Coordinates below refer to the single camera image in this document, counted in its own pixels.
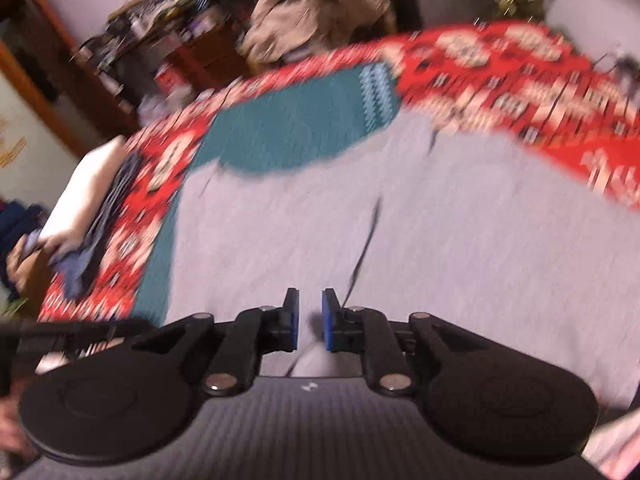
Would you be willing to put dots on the wooden door frame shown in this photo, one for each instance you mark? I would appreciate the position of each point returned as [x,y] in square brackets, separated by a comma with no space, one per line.
[80,52]

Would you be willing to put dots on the red patterned blanket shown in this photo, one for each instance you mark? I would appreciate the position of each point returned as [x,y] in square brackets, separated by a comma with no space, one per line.
[500,75]

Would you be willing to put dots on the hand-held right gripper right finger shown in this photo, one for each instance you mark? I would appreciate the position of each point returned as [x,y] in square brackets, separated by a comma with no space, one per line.
[328,322]

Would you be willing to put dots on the red white carton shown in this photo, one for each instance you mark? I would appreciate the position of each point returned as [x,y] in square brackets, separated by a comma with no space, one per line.
[171,77]

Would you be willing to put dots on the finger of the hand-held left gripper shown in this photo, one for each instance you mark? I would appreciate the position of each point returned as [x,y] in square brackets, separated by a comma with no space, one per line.
[85,330]

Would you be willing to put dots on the beige jacket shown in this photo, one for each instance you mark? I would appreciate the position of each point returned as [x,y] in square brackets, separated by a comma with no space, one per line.
[315,10]

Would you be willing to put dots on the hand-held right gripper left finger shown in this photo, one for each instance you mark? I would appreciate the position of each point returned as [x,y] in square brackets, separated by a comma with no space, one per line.
[292,320]

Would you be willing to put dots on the grey knit polo shirt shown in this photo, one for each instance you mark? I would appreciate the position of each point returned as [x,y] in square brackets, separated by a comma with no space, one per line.
[450,260]

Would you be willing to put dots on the gold wall sticker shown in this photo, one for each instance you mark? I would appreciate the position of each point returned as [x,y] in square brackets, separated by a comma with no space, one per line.
[12,145]

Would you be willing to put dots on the brown wooden cabinet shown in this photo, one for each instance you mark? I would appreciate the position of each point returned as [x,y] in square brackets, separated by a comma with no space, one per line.
[210,55]

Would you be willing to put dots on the green cutting mat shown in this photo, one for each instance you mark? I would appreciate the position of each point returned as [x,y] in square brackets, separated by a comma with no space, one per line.
[300,130]

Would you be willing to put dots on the cluttered shelf rack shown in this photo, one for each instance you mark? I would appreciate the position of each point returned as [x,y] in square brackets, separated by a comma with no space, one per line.
[150,10]

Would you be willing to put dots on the dark folded clothes pile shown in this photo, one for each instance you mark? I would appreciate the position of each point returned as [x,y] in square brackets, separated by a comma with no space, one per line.
[20,240]

